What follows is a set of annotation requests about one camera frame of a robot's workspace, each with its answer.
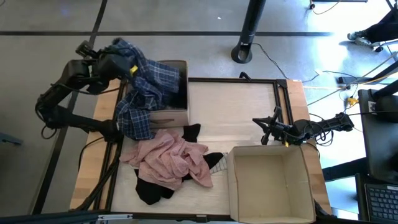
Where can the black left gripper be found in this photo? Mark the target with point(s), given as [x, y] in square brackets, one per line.
[116, 67]

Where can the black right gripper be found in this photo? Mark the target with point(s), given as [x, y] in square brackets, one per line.
[284, 132]

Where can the blue plaid shirt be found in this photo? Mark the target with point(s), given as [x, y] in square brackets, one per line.
[146, 90]

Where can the white striped cloth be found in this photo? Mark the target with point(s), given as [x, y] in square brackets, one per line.
[219, 166]

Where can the pink waffle cloth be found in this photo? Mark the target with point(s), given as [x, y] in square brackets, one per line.
[164, 158]

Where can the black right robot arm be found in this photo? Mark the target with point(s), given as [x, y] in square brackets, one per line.
[329, 124]

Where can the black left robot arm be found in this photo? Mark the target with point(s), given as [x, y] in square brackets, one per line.
[71, 74]

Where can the black desk leg bar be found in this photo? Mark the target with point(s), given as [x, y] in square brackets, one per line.
[342, 169]

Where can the black pole with round base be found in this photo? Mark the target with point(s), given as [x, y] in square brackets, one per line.
[248, 31]

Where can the person's shoe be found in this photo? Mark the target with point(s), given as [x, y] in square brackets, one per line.
[357, 37]

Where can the blue floor object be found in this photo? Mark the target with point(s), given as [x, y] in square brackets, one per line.
[11, 139]

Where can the black garment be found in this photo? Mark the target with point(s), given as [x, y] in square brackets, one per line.
[152, 193]

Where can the black keyboard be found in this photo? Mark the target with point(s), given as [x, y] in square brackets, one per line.
[384, 202]

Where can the person's leg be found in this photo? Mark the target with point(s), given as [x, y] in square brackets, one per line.
[382, 29]

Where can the black metal crossbar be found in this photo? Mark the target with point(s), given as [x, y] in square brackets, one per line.
[62, 217]

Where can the black frame clamp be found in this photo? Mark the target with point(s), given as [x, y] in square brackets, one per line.
[245, 76]

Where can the black metal table frame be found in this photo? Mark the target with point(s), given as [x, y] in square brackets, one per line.
[233, 80]

